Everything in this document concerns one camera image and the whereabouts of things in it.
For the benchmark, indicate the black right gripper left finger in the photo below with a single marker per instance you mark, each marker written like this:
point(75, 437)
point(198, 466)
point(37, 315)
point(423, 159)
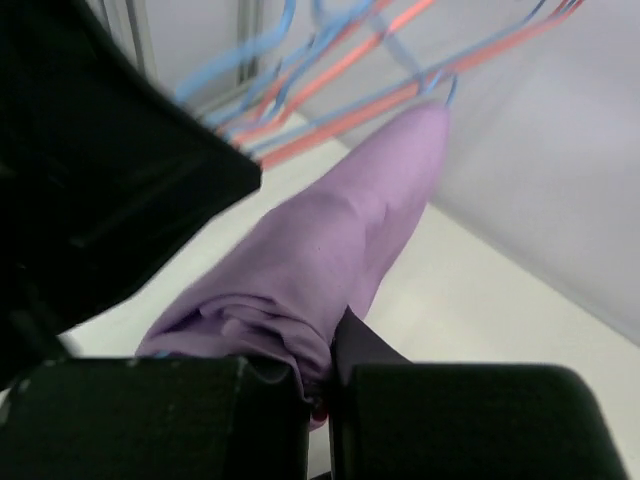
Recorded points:
point(176, 418)

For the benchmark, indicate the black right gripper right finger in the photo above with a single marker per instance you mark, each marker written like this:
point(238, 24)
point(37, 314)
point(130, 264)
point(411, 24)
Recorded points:
point(391, 418)

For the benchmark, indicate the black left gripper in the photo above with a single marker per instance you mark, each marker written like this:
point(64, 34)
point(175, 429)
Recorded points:
point(103, 178)

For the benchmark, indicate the lilac purple trousers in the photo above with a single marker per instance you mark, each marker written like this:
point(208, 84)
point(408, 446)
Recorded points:
point(282, 290)

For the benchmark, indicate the left aluminium frame post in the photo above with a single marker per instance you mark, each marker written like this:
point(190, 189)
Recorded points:
point(169, 40)

